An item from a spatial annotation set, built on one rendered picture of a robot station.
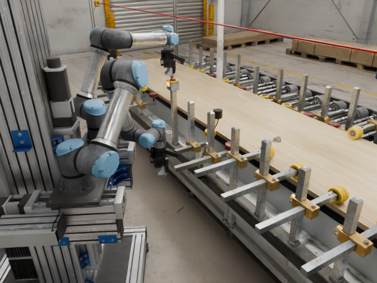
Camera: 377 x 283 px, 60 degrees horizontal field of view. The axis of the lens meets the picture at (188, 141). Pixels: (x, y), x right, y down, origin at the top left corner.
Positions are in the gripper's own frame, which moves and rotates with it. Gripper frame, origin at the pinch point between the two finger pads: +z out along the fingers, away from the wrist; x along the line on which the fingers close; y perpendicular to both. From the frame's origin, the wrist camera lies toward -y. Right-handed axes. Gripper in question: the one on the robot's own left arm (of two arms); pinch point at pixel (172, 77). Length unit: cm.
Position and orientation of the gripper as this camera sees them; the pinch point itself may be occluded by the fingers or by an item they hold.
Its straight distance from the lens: 240.6
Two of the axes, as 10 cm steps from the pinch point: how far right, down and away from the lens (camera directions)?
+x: 4.9, 3.8, -7.8
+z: 0.2, 8.9, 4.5
